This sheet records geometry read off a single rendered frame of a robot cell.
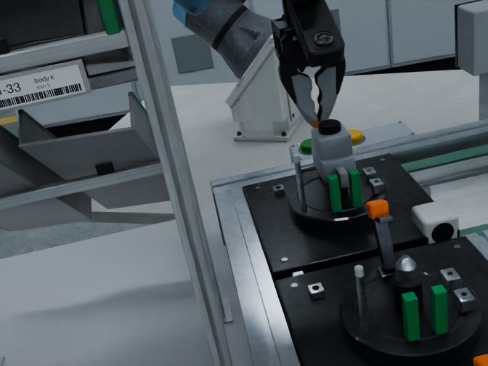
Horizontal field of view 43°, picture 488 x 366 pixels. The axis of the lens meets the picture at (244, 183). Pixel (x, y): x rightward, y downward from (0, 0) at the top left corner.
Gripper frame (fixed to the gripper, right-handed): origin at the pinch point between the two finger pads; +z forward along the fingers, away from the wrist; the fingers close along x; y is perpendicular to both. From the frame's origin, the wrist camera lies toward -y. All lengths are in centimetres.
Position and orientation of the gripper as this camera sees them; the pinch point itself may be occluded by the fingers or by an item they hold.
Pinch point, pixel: (319, 121)
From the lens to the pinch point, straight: 88.7
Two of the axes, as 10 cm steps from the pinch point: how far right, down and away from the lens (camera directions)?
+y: -1.5, -4.4, 8.8
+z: 1.7, 8.7, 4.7
